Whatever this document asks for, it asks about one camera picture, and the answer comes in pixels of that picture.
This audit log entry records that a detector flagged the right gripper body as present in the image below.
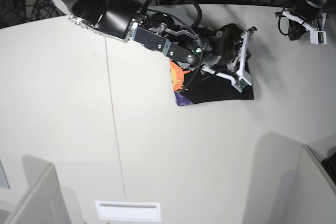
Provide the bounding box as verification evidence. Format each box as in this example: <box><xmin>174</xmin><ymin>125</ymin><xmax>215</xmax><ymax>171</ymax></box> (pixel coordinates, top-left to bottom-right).
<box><xmin>209</xmin><ymin>23</ymin><xmax>243</xmax><ymax>70</ymax></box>

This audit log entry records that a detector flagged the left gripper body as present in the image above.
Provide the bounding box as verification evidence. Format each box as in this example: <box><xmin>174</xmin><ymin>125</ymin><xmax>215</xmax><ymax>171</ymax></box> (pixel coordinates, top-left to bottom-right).
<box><xmin>291</xmin><ymin>0</ymin><xmax>326</xmax><ymax>24</ymax></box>

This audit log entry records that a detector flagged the black T-shirt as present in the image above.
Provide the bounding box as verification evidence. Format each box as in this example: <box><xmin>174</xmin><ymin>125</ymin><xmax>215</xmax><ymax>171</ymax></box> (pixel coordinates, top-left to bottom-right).
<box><xmin>167</xmin><ymin>26</ymin><xmax>255</xmax><ymax>107</ymax></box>

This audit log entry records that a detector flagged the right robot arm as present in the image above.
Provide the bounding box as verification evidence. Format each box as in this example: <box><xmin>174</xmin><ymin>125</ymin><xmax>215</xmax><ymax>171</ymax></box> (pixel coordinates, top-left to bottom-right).
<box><xmin>60</xmin><ymin>0</ymin><xmax>249</xmax><ymax>71</ymax></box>

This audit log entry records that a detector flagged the black keyboard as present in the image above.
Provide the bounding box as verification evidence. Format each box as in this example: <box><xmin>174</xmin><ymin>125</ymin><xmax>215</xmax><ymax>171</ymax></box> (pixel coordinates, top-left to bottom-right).
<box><xmin>321</xmin><ymin>153</ymin><xmax>336</xmax><ymax>183</ymax></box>

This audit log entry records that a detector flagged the grey partition panel right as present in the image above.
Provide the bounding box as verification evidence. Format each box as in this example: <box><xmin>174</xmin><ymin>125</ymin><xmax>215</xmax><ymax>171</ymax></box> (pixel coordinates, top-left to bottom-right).
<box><xmin>295</xmin><ymin>146</ymin><xmax>335</xmax><ymax>224</ymax></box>

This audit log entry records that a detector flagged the grey partition panel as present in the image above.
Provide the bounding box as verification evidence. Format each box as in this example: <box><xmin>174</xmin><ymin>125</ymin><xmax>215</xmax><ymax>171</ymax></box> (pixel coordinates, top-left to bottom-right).
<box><xmin>1</xmin><ymin>163</ymin><xmax>71</xmax><ymax>223</ymax></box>
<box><xmin>295</xmin><ymin>146</ymin><xmax>335</xmax><ymax>224</ymax></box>

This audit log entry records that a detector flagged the white table slot plate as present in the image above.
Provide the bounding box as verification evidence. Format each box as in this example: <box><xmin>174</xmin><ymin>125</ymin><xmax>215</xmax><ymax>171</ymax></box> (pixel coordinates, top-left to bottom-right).
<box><xmin>95</xmin><ymin>201</ymin><xmax>161</xmax><ymax>222</ymax></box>

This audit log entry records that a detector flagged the grey partition panel left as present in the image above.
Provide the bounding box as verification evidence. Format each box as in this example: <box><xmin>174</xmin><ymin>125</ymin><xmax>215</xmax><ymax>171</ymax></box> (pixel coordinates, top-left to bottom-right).
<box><xmin>1</xmin><ymin>163</ymin><xmax>71</xmax><ymax>223</ymax></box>

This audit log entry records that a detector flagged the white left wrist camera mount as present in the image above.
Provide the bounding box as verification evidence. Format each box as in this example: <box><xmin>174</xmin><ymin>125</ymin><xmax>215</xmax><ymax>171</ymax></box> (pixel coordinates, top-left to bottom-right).
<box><xmin>275</xmin><ymin>8</ymin><xmax>328</xmax><ymax>45</ymax></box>

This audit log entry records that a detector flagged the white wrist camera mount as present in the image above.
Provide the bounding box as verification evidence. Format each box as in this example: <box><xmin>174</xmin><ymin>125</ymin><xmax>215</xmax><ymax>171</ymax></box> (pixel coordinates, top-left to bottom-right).
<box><xmin>275</xmin><ymin>8</ymin><xmax>328</xmax><ymax>45</ymax></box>
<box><xmin>201</xmin><ymin>26</ymin><xmax>257</xmax><ymax>93</ymax></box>

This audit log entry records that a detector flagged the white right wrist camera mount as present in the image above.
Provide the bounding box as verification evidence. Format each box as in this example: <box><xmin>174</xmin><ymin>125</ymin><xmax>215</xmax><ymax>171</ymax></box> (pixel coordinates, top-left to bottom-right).
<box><xmin>201</xmin><ymin>26</ymin><xmax>257</xmax><ymax>93</ymax></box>

